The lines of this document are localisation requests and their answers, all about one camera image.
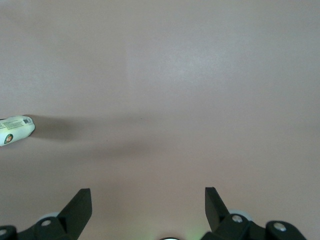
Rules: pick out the white and blue ball can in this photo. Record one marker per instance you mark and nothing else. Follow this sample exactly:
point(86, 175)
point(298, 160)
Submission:
point(15, 130)

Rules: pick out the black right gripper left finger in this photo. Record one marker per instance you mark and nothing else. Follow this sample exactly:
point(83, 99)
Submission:
point(72, 215)

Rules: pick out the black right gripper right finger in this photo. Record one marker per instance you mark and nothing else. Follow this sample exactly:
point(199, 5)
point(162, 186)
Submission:
point(220, 220)

